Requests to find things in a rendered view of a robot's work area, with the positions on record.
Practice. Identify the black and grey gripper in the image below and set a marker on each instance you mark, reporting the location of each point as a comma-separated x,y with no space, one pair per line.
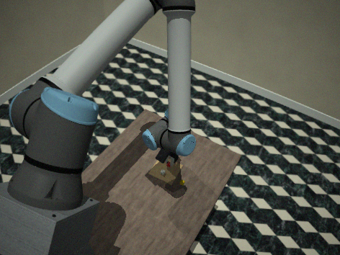
173,158

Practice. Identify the tan flat mat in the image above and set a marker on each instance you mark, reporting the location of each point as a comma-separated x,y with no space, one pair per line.
170,172

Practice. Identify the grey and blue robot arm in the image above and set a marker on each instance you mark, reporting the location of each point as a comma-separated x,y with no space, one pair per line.
61,126

